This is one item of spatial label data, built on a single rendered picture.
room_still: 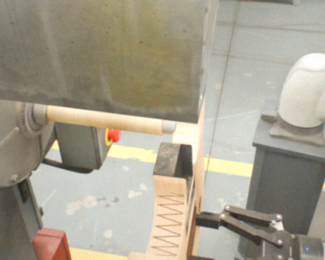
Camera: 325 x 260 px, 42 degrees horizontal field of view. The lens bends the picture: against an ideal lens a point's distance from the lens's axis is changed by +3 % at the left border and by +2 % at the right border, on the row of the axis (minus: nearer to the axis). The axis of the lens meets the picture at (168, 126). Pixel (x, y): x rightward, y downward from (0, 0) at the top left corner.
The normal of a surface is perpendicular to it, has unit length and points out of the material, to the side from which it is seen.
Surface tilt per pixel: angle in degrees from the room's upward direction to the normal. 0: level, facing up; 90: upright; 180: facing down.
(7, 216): 90
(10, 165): 94
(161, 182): 98
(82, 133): 90
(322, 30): 0
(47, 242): 0
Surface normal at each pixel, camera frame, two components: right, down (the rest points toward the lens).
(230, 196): 0.00, -0.77
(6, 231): 0.98, 0.13
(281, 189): -0.32, 0.60
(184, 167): -0.19, 0.74
